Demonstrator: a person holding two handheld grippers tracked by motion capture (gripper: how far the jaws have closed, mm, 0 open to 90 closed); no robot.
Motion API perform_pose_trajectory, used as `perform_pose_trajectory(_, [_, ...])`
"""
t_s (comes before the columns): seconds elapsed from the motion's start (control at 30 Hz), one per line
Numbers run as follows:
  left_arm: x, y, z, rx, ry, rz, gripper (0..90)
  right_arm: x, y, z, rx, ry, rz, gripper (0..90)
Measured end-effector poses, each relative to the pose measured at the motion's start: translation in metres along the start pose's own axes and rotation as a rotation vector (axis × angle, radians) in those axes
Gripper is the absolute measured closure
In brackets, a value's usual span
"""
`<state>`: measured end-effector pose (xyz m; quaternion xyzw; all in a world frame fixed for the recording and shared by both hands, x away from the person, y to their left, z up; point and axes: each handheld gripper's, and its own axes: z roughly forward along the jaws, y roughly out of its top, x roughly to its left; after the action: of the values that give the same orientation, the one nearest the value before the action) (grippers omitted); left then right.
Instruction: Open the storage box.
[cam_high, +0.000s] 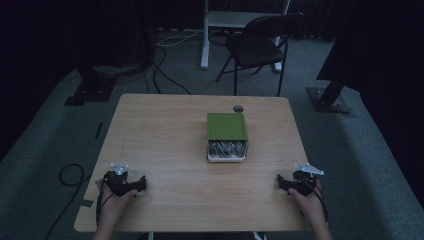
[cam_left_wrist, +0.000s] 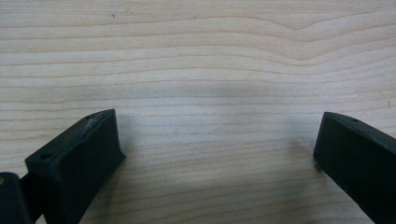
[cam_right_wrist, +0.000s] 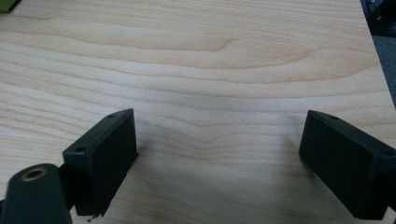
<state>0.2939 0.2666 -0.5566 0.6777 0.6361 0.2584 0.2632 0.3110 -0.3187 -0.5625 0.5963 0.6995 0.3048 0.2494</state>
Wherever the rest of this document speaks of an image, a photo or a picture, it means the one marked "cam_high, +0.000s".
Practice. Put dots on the pile of silver packets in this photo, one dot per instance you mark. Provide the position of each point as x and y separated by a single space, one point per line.
226 148

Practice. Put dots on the black marker strip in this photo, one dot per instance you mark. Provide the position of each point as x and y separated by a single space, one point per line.
98 130

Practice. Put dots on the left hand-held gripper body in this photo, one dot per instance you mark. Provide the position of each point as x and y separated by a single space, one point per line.
118 185

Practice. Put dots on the round table grommet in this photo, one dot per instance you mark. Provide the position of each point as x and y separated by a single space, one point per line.
238 108

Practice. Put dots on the white drawer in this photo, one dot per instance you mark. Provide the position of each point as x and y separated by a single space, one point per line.
226 159

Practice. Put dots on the person's left hand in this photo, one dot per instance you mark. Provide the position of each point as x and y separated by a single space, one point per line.
113 208

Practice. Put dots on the black folding chair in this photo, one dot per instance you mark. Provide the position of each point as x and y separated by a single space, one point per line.
256 48

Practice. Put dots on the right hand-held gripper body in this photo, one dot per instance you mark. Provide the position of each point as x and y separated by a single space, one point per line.
303 185

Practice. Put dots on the person's right hand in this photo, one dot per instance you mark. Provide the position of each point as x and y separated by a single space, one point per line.
311 208

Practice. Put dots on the black stand with base plate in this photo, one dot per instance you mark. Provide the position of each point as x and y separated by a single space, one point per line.
328 100
91 90

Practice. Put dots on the green drawer box shell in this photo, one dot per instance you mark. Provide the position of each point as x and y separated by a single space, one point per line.
226 126

